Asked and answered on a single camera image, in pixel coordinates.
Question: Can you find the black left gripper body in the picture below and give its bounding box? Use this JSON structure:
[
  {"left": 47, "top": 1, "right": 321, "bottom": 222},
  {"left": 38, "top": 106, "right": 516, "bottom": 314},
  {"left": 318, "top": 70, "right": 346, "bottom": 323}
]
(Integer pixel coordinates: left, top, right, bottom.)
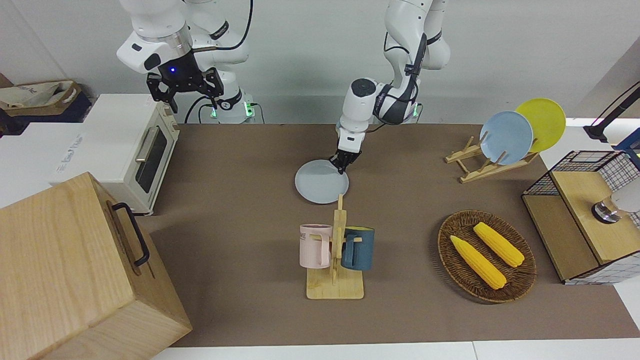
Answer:
[{"left": 336, "top": 148, "right": 362, "bottom": 167}]

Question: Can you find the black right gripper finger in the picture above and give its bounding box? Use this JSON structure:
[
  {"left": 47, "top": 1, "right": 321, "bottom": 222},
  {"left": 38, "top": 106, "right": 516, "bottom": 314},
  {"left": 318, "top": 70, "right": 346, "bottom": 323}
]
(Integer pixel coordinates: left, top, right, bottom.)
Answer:
[
  {"left": 146, "top": 72, "right": 180, "bottom": 114},
  {"left": 200, "top": 69, "right": 224, "bottom": 109}
]

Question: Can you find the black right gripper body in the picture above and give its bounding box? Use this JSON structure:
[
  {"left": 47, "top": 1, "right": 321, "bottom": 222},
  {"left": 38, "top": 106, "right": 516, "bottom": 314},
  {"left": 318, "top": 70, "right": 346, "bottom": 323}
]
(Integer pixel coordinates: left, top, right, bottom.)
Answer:
[{"left": 159, "top": 50, "right": 205, "bottom": 95}]

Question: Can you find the gray round plate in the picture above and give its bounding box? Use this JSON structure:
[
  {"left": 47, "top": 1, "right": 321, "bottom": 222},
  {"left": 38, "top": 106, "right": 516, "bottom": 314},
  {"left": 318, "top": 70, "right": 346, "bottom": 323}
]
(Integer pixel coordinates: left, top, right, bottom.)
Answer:
[{"left": 294, "top": 159, "right": 350, "bottom": 205}]

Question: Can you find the light blue plate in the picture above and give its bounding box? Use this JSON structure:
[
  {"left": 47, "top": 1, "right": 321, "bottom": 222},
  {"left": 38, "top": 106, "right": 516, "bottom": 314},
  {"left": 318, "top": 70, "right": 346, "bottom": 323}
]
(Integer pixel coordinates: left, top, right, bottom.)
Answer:
[{"left": 479, "top": 110, "right": 534, "bottom": 166}]

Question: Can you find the yellow plate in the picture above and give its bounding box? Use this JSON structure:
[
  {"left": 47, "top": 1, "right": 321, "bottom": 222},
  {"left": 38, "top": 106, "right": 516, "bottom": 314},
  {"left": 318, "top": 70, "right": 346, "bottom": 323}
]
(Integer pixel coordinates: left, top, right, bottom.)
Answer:
[{"left": 515, "top": 98, "right": 567, "bottom": 153}]

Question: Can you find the cream toaster oven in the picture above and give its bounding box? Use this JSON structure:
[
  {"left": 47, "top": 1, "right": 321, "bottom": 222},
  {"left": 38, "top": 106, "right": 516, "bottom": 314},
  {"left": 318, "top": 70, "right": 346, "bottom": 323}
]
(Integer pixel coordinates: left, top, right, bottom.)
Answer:
[{"left": 50, "top": 93, "right": 181, "bottom": 216}]

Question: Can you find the dark blue mug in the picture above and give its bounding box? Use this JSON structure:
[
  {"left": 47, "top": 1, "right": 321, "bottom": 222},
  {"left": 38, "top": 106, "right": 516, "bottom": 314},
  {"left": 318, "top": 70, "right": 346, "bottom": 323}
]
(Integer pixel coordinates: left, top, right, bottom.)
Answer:
[{"left": 341, "top": 226, "right": 375, "bottom": 272}]

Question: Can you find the pink mug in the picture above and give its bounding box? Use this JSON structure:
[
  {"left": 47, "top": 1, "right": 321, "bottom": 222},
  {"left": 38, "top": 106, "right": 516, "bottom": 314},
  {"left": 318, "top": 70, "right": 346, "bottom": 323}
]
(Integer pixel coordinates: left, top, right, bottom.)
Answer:
[{"left": 299, "top": 224, "right": 333, "bottom": 269}]

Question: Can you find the wooden mug tree stand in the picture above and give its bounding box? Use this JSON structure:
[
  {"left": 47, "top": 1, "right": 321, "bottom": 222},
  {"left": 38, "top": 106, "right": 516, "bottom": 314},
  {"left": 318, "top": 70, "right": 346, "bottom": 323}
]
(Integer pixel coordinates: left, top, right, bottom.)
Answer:
[{"left": 306, "top": 194, "right": 365, "bottom": 300}]

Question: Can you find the brown storage box with bag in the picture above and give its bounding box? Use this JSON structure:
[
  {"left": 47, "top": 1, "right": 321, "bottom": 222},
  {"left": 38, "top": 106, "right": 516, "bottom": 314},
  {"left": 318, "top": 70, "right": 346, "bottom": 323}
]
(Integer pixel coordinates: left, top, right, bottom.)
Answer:
[{"left": 0, "top": 80, "right": 93, "bottom": 137}]

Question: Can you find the wooden dish rack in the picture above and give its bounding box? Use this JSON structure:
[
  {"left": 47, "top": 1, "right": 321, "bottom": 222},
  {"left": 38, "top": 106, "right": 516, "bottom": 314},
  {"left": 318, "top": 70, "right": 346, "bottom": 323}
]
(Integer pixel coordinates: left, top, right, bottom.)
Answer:
[{"left": 445, "top": 131, "right": 540, "bottom": 184}]

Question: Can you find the round wicker basket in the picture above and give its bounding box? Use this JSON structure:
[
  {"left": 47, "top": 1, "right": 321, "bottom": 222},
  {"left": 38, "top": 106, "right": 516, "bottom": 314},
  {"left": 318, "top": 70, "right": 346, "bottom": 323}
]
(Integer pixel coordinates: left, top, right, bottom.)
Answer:
[{"left": 437, "top": 210, "right": 537, "bottom": 304}]

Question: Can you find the yellow corn cob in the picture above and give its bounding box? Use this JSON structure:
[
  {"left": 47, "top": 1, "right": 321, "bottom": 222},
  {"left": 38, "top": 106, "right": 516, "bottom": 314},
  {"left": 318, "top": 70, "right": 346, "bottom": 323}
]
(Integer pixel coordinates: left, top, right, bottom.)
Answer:
[
  {"left": 473, "top": 222, "right": 525, "bottom": 268},
  {"left": 450, "top": 235, "right": 507, "bottom": 290}
]

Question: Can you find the large wooden box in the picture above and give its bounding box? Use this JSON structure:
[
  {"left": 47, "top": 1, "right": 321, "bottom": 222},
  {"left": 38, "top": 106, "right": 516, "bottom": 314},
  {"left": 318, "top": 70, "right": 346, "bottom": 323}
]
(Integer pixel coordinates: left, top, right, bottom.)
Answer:
[{"left": 0, "top": 171, "right": 193, "bottom": 360}]

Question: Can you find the wooden shelf board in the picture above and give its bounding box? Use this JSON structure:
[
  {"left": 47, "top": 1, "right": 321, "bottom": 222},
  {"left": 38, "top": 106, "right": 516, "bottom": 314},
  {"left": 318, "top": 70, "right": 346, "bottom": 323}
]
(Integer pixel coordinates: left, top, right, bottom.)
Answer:
[{"left": 550, "top": 170, "right": 640, "bottom": 266}]

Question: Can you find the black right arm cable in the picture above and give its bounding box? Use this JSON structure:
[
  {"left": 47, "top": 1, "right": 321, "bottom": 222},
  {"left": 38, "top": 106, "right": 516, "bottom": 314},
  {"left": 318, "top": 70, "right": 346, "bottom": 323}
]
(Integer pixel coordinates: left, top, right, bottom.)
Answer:
[{"left": 192, "top": 0, "right": 253, "bottom": 52}]

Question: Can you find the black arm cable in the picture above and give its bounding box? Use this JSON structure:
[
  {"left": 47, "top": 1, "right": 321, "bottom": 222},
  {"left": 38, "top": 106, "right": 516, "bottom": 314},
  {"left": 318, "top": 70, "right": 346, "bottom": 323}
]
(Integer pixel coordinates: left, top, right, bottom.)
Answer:
[
  {"left": 192, "top": 0, "right": 253, "bottom": 52},
  {"left": 384, "top": 30, "right": 429, "bottom": 103}
]

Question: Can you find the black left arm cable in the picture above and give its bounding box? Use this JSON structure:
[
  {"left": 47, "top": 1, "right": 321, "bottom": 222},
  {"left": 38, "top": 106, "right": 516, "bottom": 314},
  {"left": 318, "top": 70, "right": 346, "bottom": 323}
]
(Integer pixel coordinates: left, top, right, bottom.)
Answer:
[{"left": 384, "top": 30, "right": 429, "bottom": 103}]

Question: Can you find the black box handle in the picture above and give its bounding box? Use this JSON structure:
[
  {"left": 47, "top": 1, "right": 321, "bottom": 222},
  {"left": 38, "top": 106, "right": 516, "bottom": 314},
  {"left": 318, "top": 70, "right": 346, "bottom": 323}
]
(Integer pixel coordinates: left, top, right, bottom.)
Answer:
[{"left": 111, "top": 202, "right": 151, "bottom": 267}]

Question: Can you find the wire and wood shelf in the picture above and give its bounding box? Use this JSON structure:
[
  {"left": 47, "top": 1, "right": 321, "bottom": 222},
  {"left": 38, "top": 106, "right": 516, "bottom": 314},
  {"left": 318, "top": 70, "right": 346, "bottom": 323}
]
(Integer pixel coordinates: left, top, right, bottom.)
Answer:
[{"left": 521, "top": 150, "right": 640, "bottom": 286}]

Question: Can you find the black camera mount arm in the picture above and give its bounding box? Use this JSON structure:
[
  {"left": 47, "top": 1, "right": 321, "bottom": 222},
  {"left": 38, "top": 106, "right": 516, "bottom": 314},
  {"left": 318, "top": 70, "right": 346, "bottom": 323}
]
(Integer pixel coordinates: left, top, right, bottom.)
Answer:
[{"left": 582, "top": 82, "right": 640, "bottom": 143}]

